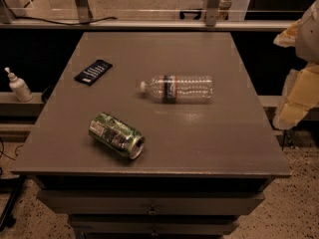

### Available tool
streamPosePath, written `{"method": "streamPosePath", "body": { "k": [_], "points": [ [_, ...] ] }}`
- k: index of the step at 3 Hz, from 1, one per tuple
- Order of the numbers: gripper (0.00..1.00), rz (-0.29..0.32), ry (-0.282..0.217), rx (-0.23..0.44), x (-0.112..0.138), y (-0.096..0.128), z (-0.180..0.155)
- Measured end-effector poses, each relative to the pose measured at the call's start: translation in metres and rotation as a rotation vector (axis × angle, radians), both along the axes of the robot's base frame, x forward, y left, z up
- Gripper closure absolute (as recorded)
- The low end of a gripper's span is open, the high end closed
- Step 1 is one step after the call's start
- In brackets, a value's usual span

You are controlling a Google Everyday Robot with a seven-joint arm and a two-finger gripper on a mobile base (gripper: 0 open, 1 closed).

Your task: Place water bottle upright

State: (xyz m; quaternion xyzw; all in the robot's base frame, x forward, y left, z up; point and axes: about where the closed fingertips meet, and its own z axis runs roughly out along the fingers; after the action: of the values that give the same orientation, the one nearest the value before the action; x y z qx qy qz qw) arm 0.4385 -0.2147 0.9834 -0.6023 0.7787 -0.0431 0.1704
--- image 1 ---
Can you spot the black snack packet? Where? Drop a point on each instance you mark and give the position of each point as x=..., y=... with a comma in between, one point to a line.
x=90, y=74

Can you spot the metal frame post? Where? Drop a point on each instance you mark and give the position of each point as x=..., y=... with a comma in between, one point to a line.
x=211, y=14
x=84, y=12

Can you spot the green soda can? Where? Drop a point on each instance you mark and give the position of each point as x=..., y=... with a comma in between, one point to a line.
x=127, y=141

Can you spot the right metal frame post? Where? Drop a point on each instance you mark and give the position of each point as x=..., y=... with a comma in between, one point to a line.
x=211, y=14

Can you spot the left metal frame post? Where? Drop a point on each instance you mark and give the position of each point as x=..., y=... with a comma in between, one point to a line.
x=84, y=12

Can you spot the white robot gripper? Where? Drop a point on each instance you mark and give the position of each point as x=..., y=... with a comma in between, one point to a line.
x=309, y=40

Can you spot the grey drawer cabinet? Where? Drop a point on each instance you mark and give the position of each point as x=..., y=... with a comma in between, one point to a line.
x=203, y=165

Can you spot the clear plastic water bottle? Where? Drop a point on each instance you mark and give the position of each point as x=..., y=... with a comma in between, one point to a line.
x=178, y=89

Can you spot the white pump dispenser bottle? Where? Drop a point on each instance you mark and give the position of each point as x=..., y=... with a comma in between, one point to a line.
x=19, y=87

